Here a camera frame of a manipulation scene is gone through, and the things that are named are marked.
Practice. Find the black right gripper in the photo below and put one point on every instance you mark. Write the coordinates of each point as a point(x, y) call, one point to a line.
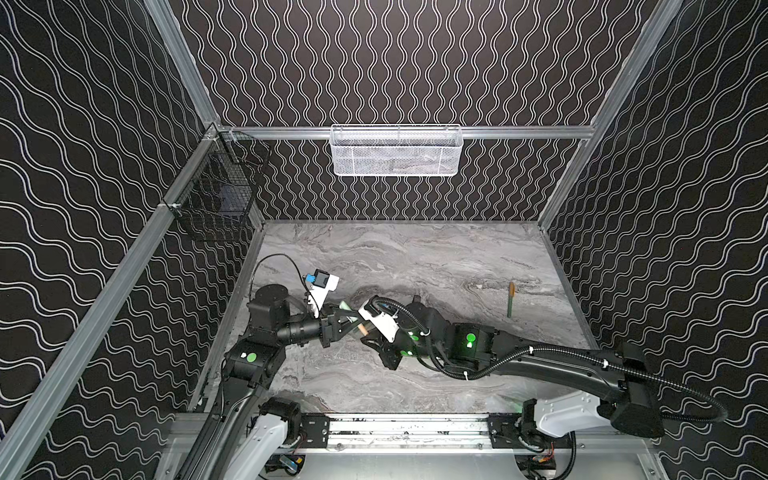
point(384, 346)

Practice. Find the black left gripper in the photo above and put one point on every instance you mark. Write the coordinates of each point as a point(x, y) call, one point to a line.
point(327, 329)

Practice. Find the green capped pen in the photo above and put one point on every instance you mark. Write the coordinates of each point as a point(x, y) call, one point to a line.
point(510, 299)

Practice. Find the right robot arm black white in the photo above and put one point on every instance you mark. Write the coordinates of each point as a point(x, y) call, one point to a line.
point(608, 387)

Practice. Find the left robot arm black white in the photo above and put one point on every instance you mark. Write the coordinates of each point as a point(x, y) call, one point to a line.
point(248, 433)

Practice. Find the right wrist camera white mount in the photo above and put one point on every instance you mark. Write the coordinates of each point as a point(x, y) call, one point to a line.
point(384, 322)

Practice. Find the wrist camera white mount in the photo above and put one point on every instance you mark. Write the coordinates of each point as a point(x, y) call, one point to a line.
point(384, 322)
point(320, 284)

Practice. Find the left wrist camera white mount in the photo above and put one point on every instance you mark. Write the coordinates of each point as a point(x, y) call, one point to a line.
point(320, 284)

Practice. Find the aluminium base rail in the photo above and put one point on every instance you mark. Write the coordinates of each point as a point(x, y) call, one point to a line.
point(338, 433)

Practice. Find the white wire mesh basket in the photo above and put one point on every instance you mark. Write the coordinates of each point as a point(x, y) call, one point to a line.
point(426, 155)

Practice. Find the black wire basket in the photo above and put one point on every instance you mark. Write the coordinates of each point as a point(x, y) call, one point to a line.
point(217, 203)

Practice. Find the aluminium back horizontal rail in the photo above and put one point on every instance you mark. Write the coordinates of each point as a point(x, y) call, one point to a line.
point(378, 131)

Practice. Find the aluminium horizontal rail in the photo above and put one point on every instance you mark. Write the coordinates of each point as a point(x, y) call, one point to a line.
point(378, 131)
point(39, 413)

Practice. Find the aluminium left horizontal rail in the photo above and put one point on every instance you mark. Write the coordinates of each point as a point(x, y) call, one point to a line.
point(39, 413)

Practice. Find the aluminium corner frame post left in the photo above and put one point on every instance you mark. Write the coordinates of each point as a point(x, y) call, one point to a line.
point(170, 31)

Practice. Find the aluminium corner frame post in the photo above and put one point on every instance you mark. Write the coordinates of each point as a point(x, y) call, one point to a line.
point(645, 45)
point(170, 31)

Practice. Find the aluminium corner frame post right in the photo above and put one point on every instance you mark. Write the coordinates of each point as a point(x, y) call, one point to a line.
point(645, 45)

